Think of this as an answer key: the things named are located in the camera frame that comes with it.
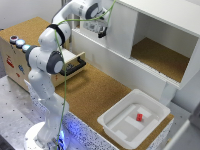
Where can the green button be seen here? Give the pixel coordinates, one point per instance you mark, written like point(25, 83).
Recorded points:
point(26, 47)

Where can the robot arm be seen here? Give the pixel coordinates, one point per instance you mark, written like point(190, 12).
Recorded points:
point(41, 86)

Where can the blue button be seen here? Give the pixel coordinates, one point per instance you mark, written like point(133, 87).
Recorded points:
point(20, 43)

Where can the wooden drawer box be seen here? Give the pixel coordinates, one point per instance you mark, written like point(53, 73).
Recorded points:
point(23, 30)

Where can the white plastic box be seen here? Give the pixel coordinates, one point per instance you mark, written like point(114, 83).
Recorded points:
point(115, 121)

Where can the white sliding door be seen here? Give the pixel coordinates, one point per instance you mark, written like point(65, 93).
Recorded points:
point(121, 30)

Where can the white cabinet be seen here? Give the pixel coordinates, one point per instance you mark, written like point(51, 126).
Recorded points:
point(133, 71)

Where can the wooden drawer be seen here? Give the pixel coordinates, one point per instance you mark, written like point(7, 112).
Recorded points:
point(71, 56)

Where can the pink block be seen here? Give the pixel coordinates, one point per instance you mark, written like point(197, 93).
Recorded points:
point(139, 116)

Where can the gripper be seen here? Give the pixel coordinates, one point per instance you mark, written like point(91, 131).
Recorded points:
point(96, 25)

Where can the red button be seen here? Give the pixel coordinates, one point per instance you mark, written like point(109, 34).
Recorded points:
point(14, 39)

